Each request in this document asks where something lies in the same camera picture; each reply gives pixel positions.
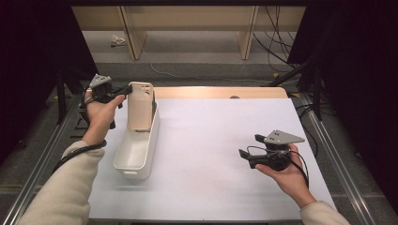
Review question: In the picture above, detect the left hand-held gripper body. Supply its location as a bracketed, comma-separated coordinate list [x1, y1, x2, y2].
[88, 73, 118, 104]

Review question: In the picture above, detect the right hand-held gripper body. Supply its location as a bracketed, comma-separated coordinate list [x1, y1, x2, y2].
[250, 129, 306, 173]

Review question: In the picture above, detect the beige phone case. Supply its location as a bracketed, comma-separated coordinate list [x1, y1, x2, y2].
[127, 81, 155, 131]

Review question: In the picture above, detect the white plastic bin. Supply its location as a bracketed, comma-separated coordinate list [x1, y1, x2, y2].
[113, 99, 161, 181]

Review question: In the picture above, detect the person's right hand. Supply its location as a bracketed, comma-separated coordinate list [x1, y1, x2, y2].
[254, 143, 317, 210]

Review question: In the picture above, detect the person's left hand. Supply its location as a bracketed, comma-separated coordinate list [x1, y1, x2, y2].
[82, 90, 126, 145]

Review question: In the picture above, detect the black metal stand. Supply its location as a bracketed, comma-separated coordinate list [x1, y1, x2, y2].
[268, 62, 323, 121]
[55, 67, 104, 125]

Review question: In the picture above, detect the white table sheet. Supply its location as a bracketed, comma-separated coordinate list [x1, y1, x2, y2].
[88, 97, 338, 221]

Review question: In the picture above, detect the crumpled white paper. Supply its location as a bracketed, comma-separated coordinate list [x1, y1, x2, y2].
[110, 34, 127, 49]

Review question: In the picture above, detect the dark curtain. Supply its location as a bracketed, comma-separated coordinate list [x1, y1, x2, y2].
[287, 0, 398, 214]
[0, 0, 104, 163]

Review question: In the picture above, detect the beige wooden desk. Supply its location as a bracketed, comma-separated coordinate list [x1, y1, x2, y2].
[70, 5, 307, 61]

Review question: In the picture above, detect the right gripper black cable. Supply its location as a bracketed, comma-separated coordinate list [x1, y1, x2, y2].
[245, 144, 311, 189]

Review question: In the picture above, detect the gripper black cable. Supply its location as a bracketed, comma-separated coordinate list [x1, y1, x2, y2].
[245, 144, 311, 189]
[51, 88, 108, 174]

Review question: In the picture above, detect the white floor cable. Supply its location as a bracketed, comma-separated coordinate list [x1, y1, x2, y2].
[148, 61, 274, 84]

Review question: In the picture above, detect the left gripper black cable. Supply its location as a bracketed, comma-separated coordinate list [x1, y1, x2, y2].
[51, 88, 108, 174]

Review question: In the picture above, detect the metal floor rail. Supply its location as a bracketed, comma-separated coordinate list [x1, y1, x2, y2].
[298, 93, 378, 225]
[0, 93, 83, 225]

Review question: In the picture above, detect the black cable bundle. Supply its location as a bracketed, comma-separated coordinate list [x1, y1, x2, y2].
[253, 5, 301, 74]

